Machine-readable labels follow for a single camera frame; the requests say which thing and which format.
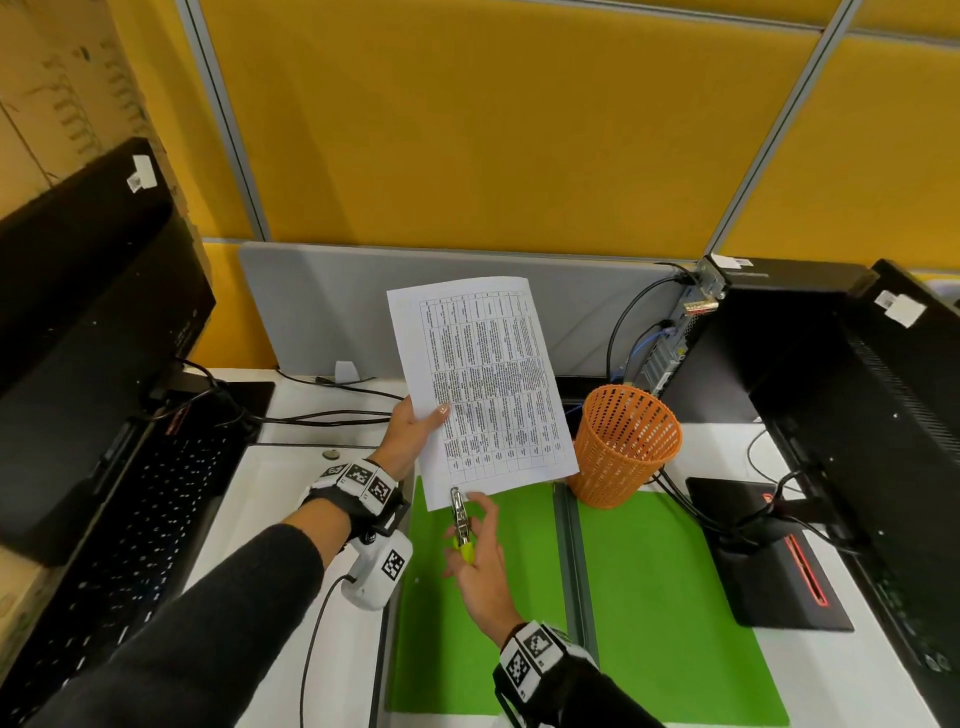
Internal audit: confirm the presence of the person's left hand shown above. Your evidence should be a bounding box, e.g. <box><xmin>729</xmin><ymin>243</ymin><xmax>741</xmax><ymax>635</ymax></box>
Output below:
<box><xmin>367</xmin><ymin>395</ymin><xmax>451</xmax><ymax>483</ymax></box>

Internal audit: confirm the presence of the person's right hand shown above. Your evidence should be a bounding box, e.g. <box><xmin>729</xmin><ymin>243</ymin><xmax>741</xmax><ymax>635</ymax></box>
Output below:
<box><xmin>442</xmin><ymin>491</ymin><xmax>526</xmax><ymax>650</ymax></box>

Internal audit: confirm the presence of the yellow-handled staple remover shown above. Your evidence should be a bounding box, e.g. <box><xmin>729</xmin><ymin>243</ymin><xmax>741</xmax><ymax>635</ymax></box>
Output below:
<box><xmin>448</xmin><ymin>485</ymin><xmax>478</xmax><ymax>565</ymax></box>

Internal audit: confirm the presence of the stack of printed papers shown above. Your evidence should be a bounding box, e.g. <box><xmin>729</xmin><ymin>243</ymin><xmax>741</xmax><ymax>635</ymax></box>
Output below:
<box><xmin>386</xmin><ymin>275</ymin><xmax>580</xmax><ymax>513</ymax></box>

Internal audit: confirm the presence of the white tray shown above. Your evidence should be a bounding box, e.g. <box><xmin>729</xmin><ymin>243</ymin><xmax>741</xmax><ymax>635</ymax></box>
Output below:
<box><xmin>183</xmin><ymin>442</ymin><xmax>410</xmax><ymax>728</ymax></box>

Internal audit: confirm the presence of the green folder with dark spine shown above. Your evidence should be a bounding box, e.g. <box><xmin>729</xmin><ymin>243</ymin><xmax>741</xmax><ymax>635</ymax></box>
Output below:
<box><xmin>386</xmin><ymin>476</ymin><xmax>790</xmax><ymax>727</ymax></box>

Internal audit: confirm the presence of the person's left forearm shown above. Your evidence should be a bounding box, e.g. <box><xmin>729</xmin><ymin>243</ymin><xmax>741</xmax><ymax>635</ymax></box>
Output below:
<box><xmin>22</xmin><ymin>498</ymin><xmax>354</xmax><ymax>728</ymax></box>

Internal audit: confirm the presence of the person's right forearm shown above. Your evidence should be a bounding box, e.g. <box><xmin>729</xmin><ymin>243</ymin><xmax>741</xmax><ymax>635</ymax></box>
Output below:
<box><xmin>517</xmin><ymin>652</ymin><xmax>665</xmax><ymax>728</ymax></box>

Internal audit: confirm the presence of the plain black monitor stand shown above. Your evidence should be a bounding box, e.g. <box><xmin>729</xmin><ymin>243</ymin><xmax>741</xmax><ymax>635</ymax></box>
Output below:
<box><xmin>142</xmin><ymin>359</ymin><xmax>277</xmax><ymax>451</ymax></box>

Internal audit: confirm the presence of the orange mesh basket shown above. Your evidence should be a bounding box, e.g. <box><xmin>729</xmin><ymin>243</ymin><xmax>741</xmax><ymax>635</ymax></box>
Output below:
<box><xmin>566</xmin><ymin>383</ymin><xmax>684</xmax><ymax>511</ymax></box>

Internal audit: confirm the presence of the black monitor stand red stripe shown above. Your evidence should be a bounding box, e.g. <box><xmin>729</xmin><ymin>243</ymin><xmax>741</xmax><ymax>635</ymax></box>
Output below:
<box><xmin>686</xmin><ymin>468</ymin><xmax>856</xmax><ymax>633</ymax></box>

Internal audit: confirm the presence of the black keyboard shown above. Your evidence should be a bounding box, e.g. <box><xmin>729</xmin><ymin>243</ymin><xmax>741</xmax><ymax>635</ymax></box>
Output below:
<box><xmin>0</xmin><ymin>419</ymin><xmax>256</xmax><ymax>728</ymax></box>

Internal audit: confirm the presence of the black monitor without stripe stand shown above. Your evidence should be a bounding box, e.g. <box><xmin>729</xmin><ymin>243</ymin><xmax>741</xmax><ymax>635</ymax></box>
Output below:
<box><xmin>0</xmin><ymin>137</ymin><xmax>217</xmax><ymax>568</ymax></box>

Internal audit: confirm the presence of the black desktop computer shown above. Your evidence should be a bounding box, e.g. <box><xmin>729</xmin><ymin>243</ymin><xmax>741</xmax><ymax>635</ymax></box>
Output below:
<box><xmin>637</xmin><ymin>254</ymin><xmax>879</xmax><ymax>425</ymax></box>

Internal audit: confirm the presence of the black monitor with vented back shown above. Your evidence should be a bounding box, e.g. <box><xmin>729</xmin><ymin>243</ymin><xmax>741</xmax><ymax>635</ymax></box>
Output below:
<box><xmin>749</xmin><ymin>258</ymin><xmax>960</xmax><ymax>728</ymax></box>

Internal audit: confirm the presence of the thick black monitor cable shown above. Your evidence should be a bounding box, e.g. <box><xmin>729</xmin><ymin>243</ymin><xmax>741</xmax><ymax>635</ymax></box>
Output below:
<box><xmin>247</xmin><ymin>408</ymin><xmax>399</xmax><ymax>429</ymax></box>

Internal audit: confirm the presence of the thin black cable with plug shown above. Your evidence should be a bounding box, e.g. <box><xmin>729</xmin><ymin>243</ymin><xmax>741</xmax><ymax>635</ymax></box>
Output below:
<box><xmin>273</xmin><ymin>367</ymin><xmax>406</xmax><ymax>403</ymax></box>

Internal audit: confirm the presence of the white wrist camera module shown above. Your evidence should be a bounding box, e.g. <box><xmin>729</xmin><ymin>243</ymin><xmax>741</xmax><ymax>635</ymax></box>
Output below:
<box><xmin>341</xmin><ymin>528</ymin><xmax>414</xmax><ymax>613</ymax></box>

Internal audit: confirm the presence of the black cable box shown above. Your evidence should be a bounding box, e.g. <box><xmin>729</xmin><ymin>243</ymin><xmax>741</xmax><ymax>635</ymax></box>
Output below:
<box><xmin>554</xmin><ymin>374</ymin><xmax>609</xmax><ymax>421</ymax></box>

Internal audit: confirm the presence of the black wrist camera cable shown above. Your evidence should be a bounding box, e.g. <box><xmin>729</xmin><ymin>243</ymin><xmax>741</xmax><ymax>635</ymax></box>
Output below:
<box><xmin>299</xmin><ymin>573</ymin><xmax>354</xmax><ymax>728</ymax></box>

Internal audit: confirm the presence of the bundle of black monitor cables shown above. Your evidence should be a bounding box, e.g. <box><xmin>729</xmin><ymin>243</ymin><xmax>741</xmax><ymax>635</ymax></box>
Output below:
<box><xmin>648</xmin><ymin>468</ymin><xmax>864</xmax><ymax>556</ymax></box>

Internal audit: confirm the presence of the black computer power cable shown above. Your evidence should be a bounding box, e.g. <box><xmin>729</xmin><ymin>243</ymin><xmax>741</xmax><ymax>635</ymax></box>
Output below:
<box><xmin>605</xmin><ymin>260</ymin><xmax>703</xmax><ymax>380</ymax></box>

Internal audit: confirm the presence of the blue network cable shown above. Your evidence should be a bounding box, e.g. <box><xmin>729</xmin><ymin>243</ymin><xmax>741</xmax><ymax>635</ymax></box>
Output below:
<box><xmin>566</xmin><ymin>318</ymin><xmax>676</xmax><ymax>418</ymax></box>

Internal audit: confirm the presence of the thin black looped cable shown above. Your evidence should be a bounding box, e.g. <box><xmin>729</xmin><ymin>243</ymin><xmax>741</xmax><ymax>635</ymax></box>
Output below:
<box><xmin>746</xmin><ymin>428</ymin><xmax>804</xmax><ymax>496</ymax></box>

